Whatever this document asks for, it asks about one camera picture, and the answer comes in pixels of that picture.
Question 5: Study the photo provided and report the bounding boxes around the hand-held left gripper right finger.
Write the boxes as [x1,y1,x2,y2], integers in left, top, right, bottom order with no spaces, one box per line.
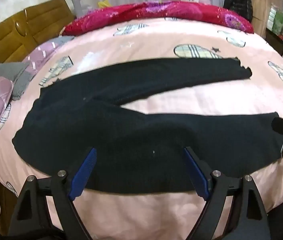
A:
[184,147,268,240]

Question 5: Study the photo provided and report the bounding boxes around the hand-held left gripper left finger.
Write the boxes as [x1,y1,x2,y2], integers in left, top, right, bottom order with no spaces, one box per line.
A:
[9,147,97,240]

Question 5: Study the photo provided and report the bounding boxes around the black pants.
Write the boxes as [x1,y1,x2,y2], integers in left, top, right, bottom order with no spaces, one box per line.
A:
[12,57,283,195]

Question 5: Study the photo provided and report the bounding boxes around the pink printed bed sheet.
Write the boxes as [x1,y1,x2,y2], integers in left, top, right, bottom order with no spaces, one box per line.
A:
[0,17,283,240]

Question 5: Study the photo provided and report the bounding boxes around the grey checked pillow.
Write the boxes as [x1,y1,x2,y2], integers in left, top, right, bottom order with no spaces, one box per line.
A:
[54,35,75,46]
[0,61,36,100]

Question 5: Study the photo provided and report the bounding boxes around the black puffer jacket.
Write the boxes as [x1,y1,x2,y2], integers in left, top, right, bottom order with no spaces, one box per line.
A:
[223,0,254,22]

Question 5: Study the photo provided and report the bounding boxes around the wooden headboard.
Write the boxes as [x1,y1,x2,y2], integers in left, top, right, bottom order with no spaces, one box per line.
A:
[0,0,76,65]

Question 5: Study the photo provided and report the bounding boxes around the red floral quilt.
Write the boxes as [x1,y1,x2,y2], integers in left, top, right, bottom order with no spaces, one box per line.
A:
[62,1,254,37]

